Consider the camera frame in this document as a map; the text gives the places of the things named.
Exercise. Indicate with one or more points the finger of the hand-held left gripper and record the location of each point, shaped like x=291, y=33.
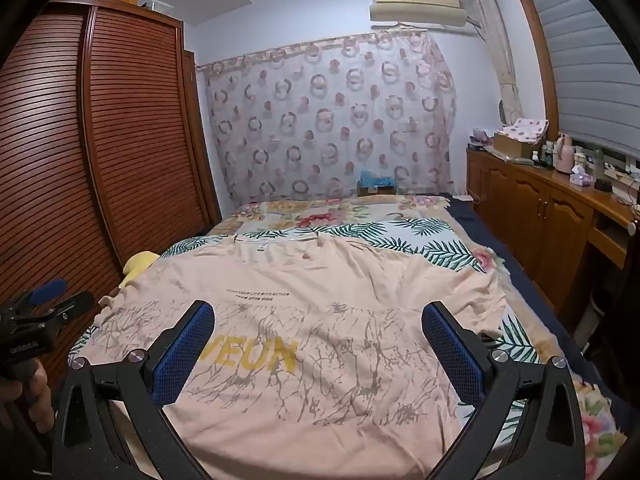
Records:
x=47, y=291
x=72, y=305

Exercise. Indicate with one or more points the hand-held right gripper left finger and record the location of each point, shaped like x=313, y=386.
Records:
x=184, y=355

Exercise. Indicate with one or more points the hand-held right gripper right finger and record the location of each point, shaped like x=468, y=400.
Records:
x=454, y=355

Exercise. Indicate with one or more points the peach printed t-shirt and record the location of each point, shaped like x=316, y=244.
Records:
x=325, y=285

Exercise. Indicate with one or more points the person's left hand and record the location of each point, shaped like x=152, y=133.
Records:
x=39, y=400

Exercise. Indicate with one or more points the yellow plush toy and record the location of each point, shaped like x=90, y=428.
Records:
x=137, y=270

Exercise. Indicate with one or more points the dark blue bed sheet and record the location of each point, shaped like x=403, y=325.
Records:
x=530, y=280

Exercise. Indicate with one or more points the floral leaf print blanket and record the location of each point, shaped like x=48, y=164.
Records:
x=400, y=240

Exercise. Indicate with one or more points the wooden sideboard cabinet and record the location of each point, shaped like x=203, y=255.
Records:
x=540, y=220

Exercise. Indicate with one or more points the brown slatted wooden wardrobe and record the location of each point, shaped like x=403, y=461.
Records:
x=125, y=135

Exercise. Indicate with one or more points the blue plastic bag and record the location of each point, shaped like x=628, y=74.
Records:
x=376, y=180

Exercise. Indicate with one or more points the cardboard box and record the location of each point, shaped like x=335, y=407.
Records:
x=512, y=146

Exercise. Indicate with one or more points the pink tissue box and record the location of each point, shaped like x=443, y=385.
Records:
x=581, y=176

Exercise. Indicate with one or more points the dark bottle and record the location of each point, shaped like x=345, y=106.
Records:
x=548, y=155

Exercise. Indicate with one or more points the pink thermos jug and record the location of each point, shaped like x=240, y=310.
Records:
x=565, y=155

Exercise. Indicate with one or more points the pink dotted white cloth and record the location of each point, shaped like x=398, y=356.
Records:
x=526, y=129

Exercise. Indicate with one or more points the green bottle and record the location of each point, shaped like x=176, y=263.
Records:
x=598, y=162

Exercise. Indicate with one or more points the sheer circle pattern curtain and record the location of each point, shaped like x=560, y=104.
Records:
x=330, y=120

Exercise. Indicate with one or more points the cream tied drape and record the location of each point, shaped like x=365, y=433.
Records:
x=497, y=50

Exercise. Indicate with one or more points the wooden window frame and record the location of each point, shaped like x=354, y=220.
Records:
x=537, y=60

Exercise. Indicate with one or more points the cream wall air conditioner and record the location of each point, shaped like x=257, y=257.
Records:
x=420, y=2

